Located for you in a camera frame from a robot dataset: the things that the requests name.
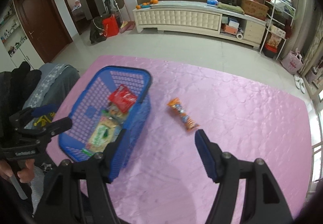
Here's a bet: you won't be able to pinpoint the left hand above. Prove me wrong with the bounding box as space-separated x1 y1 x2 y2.
0 159 35 183

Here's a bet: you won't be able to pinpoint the grey patterned chair cover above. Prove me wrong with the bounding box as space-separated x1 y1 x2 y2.
23 63 80 129

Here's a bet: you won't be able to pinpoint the blue plastic basket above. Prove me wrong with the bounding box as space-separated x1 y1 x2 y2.
59 66 152 182

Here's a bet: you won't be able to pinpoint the green cracker packet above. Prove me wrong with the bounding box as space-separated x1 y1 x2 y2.
82 115 122 156

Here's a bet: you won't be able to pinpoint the cartoon snack bag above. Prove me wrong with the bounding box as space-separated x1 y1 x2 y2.
102 102 129 124

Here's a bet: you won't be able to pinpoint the small red snack packet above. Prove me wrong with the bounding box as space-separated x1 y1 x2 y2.
108 84 137 113

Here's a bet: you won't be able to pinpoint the dark brown door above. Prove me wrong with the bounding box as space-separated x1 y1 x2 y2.
13 0 72 63

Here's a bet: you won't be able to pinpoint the black bag on floor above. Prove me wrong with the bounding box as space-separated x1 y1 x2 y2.
89 17 107 44

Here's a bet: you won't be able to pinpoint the pink tablecloth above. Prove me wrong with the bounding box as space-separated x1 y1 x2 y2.
56 55 311 223

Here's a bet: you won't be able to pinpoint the red bag on floor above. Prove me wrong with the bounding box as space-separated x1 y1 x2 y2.
102 14 119 38

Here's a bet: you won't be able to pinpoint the white slippers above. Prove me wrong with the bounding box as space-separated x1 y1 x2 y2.
294 74 305 94

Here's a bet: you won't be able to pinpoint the standing fan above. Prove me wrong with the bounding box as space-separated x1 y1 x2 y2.
113 0 128 28

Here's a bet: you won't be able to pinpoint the orange snack stick packet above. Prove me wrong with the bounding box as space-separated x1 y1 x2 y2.
167 98 199 131

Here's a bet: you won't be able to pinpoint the pink shopping bag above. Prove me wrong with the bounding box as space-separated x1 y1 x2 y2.
281 48 304 75

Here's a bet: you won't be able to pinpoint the oranges on cabinet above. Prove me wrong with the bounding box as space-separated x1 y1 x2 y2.
136 0 159 10

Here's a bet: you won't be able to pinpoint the paper towel roll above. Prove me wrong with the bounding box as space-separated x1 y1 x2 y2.
235 31 244 40

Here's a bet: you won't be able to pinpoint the white tufted tv cabinet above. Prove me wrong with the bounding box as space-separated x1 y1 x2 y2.
132 1 265 49

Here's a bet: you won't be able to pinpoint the white metal shelf rack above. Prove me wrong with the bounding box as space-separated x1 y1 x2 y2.
260 0 296 60

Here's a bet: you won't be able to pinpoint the cardboard box on cabinet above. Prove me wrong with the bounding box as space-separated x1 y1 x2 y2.
241 0 269 21

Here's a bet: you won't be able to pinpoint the green folded cloth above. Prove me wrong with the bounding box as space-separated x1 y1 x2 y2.
217 2 245 15

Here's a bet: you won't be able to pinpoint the blue tissue pack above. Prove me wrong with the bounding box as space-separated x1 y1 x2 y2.
206 0 219 7

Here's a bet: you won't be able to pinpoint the white wall shelf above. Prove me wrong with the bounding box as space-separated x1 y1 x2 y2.
0 0 28 58

